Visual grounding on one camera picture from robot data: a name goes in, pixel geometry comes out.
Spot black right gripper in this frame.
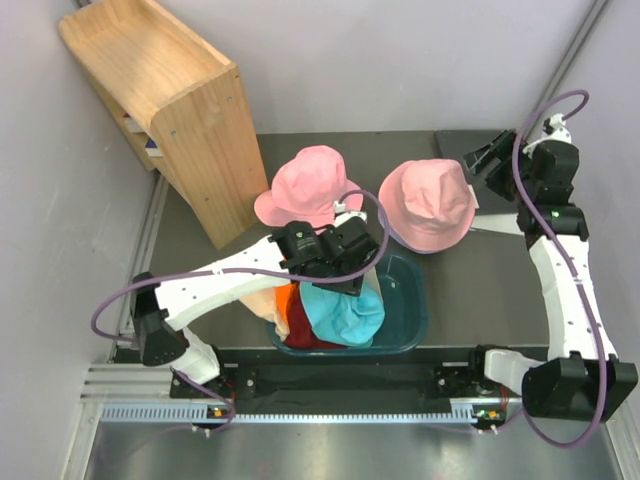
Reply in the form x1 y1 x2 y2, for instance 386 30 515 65
461 130 537 203

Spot lavender bucket hat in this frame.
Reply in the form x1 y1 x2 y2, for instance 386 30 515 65
378 211 407 248

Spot light pink bucket hat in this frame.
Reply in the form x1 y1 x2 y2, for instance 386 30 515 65
378 159 476 254

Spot turquoise bucket hat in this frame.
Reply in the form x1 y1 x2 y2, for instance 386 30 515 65
300 283 385 348

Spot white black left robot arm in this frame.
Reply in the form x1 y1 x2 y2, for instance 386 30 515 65
132 145 484 397

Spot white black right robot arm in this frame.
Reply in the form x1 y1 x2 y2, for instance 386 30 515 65
465 129 638 421

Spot beige bucket hat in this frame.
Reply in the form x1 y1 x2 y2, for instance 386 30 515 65
363 268 382 298

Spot teal plastic basin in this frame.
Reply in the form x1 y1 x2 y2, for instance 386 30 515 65
267 254 428 357

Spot orange bucket hat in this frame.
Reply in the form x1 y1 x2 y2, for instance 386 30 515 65
275 283 298 325

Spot dark red bucket hat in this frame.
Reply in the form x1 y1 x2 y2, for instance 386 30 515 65
284 297 344 350

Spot peach bucket hat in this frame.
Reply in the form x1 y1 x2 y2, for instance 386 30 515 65
239 289 290 341

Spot wooden shelf unit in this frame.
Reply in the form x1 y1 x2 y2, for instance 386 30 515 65
58 1 268 248

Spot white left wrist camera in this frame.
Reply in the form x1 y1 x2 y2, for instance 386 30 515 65
333 201 367 227

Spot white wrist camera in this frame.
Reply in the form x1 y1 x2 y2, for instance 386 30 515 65
333 201 367 227
523 113 572 155

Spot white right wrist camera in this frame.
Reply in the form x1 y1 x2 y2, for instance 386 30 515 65
523 113 572 155

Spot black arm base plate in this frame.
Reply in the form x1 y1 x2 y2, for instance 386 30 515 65
171 363 497 399

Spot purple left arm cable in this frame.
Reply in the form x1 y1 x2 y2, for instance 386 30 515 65
90 189 390 434

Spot aluminium frame rail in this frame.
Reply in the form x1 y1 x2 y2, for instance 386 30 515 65
62 348 639 479

